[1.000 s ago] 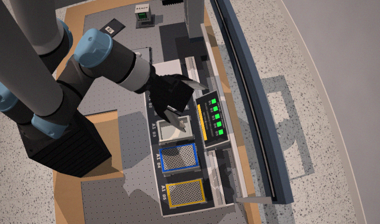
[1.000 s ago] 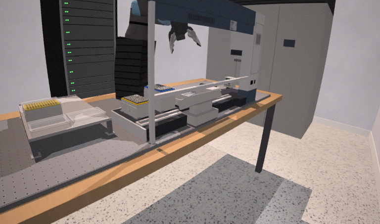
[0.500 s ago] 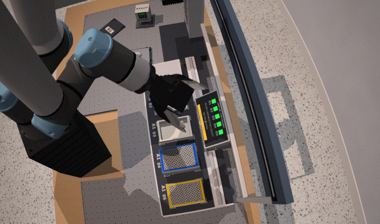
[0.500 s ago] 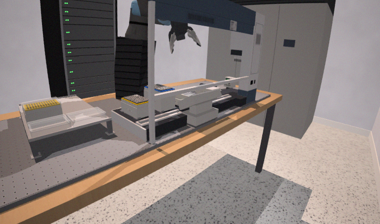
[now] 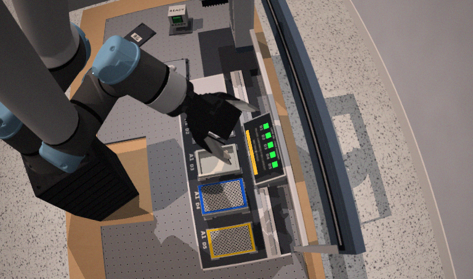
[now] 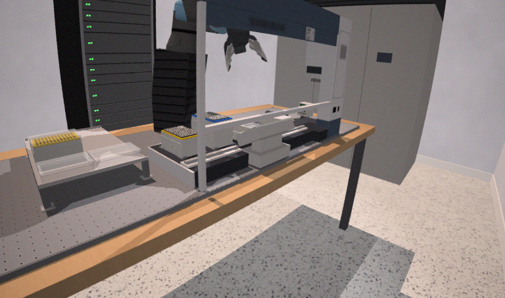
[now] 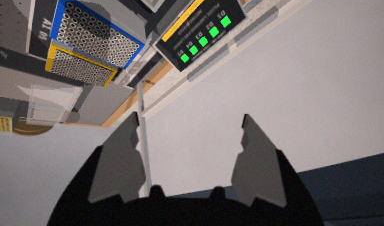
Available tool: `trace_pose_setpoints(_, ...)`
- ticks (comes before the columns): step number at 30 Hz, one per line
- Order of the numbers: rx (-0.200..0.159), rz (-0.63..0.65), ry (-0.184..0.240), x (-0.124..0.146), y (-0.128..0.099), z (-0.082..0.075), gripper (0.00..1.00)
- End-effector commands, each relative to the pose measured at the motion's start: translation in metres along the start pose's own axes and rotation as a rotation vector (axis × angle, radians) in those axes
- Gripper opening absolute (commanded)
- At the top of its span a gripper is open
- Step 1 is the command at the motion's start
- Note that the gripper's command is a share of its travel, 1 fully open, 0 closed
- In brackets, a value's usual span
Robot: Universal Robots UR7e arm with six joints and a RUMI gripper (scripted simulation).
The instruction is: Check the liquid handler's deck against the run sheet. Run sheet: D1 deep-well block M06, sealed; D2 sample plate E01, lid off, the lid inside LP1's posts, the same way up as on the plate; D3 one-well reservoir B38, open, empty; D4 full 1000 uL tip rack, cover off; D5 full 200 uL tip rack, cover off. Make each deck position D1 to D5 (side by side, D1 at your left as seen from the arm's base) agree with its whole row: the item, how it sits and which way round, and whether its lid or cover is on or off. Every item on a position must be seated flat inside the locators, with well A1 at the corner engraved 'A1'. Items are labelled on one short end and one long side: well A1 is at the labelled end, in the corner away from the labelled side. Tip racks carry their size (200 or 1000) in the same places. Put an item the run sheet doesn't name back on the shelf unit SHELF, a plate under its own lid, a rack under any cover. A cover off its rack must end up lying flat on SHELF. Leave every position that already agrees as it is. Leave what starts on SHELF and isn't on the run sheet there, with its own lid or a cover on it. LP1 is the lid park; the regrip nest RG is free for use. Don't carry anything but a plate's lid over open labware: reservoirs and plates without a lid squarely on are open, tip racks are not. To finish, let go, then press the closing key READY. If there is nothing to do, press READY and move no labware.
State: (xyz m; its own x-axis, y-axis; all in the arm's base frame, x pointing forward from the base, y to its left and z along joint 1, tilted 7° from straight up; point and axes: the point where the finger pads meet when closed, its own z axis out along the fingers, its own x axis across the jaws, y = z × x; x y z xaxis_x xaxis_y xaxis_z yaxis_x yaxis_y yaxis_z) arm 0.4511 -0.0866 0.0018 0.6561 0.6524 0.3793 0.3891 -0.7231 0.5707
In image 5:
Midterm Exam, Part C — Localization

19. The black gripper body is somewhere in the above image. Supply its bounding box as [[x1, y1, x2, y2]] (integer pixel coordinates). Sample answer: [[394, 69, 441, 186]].
[[167, 79, 242, 145]]

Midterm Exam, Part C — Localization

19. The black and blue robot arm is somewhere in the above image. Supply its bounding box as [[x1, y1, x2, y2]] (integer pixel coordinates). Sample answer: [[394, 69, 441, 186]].
[[0, 0, 187, 177]]

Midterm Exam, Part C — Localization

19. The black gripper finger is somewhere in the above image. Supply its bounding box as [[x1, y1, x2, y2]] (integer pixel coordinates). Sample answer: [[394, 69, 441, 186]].
[[189, 128, 231, 165], [209, 92, 259, 112]]

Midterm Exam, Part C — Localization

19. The beige one-well reservoir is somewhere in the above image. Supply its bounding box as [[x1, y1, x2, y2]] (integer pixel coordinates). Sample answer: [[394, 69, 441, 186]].
[[195, 144, 241, 179]]

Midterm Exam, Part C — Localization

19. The cream ready button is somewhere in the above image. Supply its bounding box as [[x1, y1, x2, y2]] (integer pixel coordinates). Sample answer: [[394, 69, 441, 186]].
[[168, 4, 193, 36]]

